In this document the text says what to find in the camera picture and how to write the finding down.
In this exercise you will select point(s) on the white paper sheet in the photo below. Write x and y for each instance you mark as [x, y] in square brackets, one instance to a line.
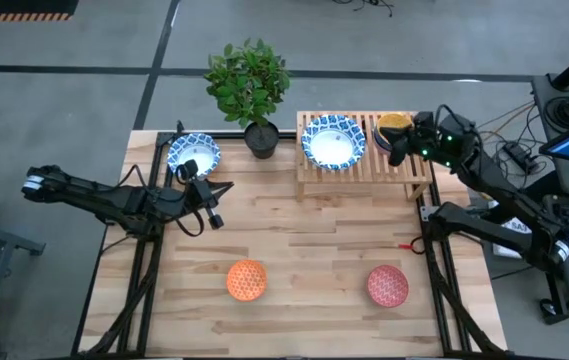
[520, 227]

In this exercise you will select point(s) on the green plant in black pot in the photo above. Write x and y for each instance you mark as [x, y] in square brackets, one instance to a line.
[249, 82]

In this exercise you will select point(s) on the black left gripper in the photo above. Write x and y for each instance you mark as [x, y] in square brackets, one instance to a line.
[196, 197]

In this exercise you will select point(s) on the orange bowl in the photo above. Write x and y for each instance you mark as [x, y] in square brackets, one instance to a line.
[247, 280]

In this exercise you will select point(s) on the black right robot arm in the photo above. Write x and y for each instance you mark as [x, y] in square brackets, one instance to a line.
[504, 196]

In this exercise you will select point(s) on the black power adapter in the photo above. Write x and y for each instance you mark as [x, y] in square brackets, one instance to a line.
[518, 155]

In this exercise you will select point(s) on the grey metal stand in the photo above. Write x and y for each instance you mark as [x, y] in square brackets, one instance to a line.
[4, 239]

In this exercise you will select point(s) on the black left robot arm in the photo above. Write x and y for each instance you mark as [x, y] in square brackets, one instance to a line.
[89, 197]

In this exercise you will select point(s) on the blue white patterned plate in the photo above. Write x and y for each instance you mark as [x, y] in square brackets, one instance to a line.
[196, 149]
[333, 145]

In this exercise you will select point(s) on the black computer mouse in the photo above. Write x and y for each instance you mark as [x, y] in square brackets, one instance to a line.
[548, 307]

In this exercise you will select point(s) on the black mat with hazard stripes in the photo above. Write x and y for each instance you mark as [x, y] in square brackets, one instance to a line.
[14, 6]

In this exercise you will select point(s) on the wooden slatted shelf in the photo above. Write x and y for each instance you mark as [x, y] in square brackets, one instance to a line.
[379, 172]

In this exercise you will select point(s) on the yellow bowl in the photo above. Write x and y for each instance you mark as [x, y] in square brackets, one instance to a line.
[394, 120]

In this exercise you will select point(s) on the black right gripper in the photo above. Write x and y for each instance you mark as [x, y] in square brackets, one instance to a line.
[425, 137]

